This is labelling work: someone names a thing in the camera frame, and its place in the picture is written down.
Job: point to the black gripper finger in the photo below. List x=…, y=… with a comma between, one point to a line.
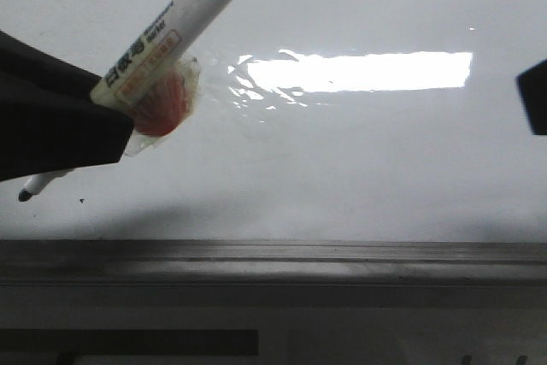
x=532, y=86
x=48, y=121

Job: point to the red round magnet with tape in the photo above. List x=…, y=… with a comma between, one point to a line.
x=169, y=102

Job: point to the white black whiteboard marker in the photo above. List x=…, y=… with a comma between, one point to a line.
x=159, y=47

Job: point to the white whiteboard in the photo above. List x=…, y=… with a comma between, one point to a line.
x=365, y=120

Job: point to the grey whiteboard tray rail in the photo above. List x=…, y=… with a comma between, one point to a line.
x=152, y=261

